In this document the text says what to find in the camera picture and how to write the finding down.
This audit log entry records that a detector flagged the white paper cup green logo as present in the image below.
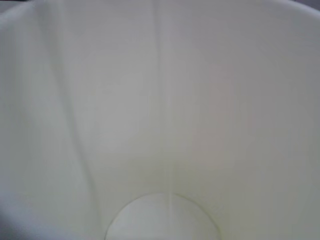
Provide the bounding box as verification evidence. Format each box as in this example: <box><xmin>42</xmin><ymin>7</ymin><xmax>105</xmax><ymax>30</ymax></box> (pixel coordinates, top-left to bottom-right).
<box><xmin>0</xmin><ymin>0</ymin><xmax>320</xmax><ymax>240</ymax></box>

